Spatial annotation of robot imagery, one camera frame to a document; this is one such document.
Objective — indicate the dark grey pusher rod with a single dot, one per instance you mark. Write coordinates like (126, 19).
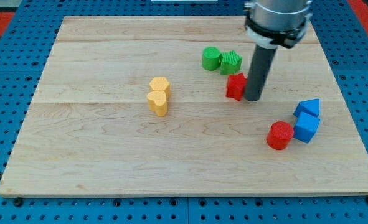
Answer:
(259, 68)

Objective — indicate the red cylinder block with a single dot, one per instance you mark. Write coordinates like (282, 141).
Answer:
(280, 135)

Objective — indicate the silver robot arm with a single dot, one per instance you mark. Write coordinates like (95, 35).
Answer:
(274, 23)

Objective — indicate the red star block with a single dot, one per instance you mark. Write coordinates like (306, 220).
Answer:
(235, 86)

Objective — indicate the green star block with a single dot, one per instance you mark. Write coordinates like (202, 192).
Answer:
(230, 62)

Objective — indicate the yellow heart block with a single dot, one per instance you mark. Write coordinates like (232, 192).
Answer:
(157, 102)

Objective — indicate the yellow hexagon block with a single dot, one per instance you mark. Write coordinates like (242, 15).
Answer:
(161, 84)

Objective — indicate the light wooden board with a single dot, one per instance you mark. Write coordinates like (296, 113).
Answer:
(89, 132)

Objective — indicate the green cylinder block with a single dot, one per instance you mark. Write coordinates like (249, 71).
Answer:
(211, 58)

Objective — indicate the blue cube block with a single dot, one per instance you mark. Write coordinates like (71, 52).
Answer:
(306, 127)

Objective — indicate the blue triangle block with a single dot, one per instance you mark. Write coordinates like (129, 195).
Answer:
(311, 107)

